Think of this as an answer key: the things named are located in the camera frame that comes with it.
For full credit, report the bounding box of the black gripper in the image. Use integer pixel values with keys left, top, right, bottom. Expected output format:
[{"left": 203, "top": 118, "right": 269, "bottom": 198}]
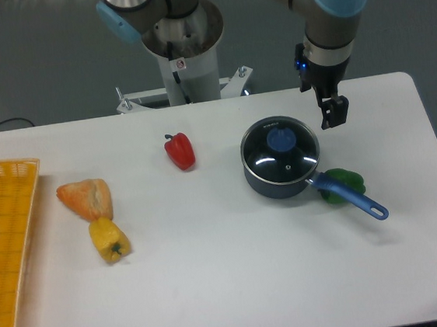
[{"left": 305, "top": 58, "right": 349, "bottom": 130}]

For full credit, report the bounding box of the glass lid blue knob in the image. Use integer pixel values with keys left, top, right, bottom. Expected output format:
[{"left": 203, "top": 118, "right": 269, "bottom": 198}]
[{"left": 240, "top": 116, "right": 320, "bottom": 185}]

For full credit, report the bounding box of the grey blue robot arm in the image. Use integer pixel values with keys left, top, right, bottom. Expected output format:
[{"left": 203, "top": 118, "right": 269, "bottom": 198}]
[{"left": 96, "top": 0, "right": 367, "bottom": 129}]

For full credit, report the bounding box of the green bell pepper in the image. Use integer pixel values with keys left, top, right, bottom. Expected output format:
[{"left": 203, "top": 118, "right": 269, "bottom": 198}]
[{"left": 318, "top": 165, "right": 368, "bottom": 206}]

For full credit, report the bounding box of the dark blue saucepan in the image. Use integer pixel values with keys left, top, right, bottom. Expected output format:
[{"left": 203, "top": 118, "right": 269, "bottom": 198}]
[{"left": 242, "top": 162, "right": 389, "bottom": 221}]

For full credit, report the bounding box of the red bell pepper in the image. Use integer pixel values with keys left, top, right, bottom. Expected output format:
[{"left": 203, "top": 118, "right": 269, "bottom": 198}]
[{"left": 164, "top": 132, "right": 196, "bottom": 171}]

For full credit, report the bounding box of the orange bread piece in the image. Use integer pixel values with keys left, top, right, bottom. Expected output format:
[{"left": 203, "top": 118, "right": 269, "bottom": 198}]
[{"left": 56, "top": 179, "right": 114, "bottom": 221}]

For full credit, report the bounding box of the yellow bell pepper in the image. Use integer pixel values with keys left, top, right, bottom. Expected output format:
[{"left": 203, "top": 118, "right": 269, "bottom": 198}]
[{"left": 89, "top": 217, "right": 131, "bottom": 264}]

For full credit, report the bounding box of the yellow wicker basket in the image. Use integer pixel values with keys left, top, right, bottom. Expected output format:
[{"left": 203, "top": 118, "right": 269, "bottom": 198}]
[{"left": 0, "top": 158, "right": 40, "bottom": 327}]

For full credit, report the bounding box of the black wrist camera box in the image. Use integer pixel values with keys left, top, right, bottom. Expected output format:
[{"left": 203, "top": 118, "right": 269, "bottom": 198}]
[{"left": 294, "top": 43, "right": 311, "bottom": 92}]

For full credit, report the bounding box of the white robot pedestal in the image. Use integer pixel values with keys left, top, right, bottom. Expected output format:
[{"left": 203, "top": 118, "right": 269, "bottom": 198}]
[{"left": 105, "top": 0, "right": 253, "bottom": 116}]

